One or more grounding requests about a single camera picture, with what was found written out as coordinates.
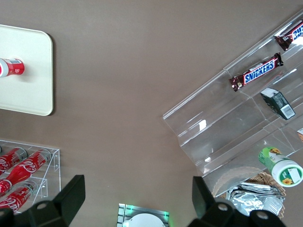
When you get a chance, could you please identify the small dark green box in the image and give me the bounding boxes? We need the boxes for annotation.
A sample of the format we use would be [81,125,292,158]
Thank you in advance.
[259,87,297,121]

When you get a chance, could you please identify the red cola bottle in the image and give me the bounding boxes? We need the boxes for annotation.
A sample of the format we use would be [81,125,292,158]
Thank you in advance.
[0,180,39,214]
[0,146,28,176]
[0,148,52,197]

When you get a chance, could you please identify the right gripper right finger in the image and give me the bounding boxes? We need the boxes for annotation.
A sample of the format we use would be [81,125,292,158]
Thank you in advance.
[186,176,238,227]

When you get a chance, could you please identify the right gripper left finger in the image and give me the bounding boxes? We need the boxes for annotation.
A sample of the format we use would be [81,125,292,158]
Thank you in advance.
[20,174,86,227]

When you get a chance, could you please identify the clear acrylic bottle rack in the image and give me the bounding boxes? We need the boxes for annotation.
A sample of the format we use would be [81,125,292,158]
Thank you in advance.
[0,139,62,214]

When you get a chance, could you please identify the Snickers chocolate bar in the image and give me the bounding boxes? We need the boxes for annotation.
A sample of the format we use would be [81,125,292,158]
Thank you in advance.
[274,19,303,52]
[228,52,284,94]

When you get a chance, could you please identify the silver foil bag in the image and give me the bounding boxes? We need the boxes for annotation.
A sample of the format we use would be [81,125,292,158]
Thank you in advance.
[238,181,286,198]
[226,188,285,217]

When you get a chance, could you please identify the beige plastic tray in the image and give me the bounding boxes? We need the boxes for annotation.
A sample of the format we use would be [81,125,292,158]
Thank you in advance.
[0,24,54,117]

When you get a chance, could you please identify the green white capped bottle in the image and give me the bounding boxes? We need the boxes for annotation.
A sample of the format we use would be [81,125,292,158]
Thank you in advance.
[257,146,303,189]

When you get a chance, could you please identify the red white yogurt cup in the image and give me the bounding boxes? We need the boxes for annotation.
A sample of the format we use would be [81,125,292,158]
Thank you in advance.
[0,56,26,79]

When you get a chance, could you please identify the clear acrylic stepped display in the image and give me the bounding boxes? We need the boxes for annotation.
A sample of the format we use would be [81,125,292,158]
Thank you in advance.
[162,8,303,197]

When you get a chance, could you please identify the light wicker basket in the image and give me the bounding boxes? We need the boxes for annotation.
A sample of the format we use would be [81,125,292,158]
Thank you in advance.
[211,166,287,218]

